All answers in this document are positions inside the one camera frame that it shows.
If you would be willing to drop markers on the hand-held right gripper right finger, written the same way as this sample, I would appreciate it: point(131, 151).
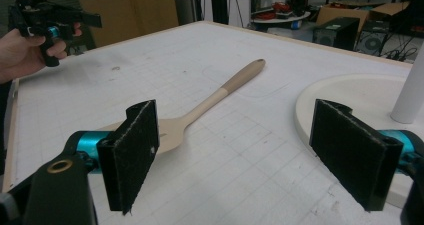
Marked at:
point(353, 151)

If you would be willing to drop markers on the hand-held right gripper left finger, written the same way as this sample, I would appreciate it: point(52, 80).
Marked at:
point(128, 158)

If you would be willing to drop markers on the wooden spatula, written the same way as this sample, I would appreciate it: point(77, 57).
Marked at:
point(203, 106)

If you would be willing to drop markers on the brown wooden board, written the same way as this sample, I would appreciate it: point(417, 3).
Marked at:
point(130, 8)

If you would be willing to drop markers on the white round stand with pole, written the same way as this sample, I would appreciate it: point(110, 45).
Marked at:
point(360, 91)

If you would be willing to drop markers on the black computer case with fan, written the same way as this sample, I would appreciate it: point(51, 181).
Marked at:
point(371, 40)

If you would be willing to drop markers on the black computer tower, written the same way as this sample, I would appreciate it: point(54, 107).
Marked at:
point(335, 33)

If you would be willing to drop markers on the open cardboard box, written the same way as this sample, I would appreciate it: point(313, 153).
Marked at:
point(350, 11)

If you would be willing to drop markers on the round white side table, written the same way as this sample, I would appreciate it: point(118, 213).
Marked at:
point(283, 21)

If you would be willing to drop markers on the red tool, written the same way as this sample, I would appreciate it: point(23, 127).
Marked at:
point(278, 8)

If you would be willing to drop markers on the black post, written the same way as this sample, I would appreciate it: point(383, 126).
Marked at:
point(219, 3)

